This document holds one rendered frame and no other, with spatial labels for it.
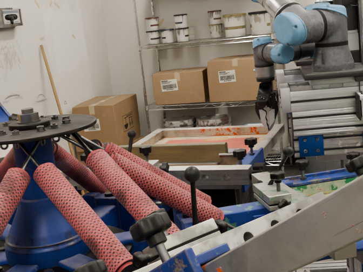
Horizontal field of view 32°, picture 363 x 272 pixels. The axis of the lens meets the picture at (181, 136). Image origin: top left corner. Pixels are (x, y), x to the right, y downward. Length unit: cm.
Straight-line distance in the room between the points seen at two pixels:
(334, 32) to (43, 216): 129
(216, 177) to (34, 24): 355
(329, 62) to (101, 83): 412
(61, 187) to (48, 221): 21
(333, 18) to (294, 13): 15
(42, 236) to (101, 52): 491
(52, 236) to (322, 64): 127
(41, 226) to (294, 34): 116
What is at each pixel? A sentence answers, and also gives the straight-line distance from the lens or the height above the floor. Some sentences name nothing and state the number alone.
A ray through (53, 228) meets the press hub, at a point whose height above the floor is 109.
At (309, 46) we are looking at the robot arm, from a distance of 245.
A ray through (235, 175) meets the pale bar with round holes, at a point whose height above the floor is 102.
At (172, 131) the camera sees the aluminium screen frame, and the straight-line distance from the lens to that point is 285.
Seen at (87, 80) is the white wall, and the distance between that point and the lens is 596.
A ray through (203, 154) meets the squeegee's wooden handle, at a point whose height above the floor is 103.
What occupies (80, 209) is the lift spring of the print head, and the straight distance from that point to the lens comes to 120.
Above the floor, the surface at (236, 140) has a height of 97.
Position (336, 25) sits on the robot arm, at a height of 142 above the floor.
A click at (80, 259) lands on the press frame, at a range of 143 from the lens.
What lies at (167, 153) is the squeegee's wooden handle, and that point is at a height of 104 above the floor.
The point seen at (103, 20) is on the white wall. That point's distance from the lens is 637.
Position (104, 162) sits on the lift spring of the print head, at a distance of 132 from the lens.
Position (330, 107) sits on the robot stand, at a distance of 233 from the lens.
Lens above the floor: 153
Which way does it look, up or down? 11 degrees down
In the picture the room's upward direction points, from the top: 6 degrees counter-clockwise
